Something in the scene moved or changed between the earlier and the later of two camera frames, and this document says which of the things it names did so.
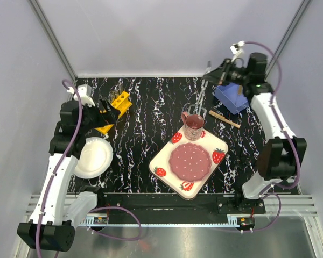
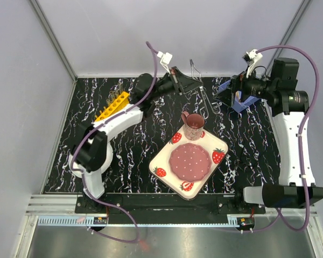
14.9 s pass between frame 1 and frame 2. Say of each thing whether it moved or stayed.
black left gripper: moved
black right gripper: moved
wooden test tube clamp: moved
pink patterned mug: stayed
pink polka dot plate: stayed
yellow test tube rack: stayed
